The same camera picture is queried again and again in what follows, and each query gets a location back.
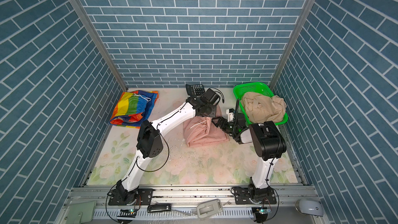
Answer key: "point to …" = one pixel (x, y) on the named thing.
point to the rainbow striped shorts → (132, 108)
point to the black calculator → (195, 89)
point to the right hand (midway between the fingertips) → (214, 121)
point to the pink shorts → (201, 130)
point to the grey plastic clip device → (209, 208)
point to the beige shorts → (260, 108)
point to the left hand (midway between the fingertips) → (213, 112)
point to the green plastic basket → (255, 87)
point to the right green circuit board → (264, 210)
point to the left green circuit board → (129, 212)
